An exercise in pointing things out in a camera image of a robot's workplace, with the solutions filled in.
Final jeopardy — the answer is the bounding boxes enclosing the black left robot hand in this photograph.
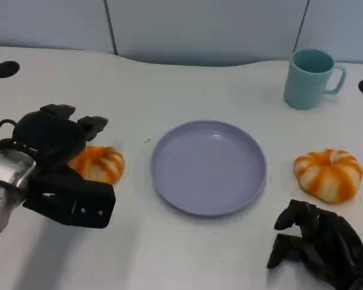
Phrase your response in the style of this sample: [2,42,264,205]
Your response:
[11,104,109,170]

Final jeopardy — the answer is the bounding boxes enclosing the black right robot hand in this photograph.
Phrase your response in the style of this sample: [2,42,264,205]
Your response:
[266,199,363,290]

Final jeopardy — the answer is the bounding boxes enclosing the orange white toy bread roll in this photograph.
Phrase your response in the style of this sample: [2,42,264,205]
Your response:
[68,146,125,185]
[293,148,363,204]

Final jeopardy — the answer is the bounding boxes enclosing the grey blue partition panel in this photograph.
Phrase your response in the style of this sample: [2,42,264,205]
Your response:
[0,0,119,56]
[295,0,363,65]
[105,0,309,68]

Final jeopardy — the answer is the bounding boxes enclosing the lilac plate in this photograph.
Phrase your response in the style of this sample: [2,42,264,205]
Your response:
[150,120,267,218]

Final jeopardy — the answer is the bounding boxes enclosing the pale green mug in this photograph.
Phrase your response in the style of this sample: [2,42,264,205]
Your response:
[283,49,348,110]

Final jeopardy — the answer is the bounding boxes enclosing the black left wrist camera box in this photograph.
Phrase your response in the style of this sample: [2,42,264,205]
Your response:
[22,164,117,230]

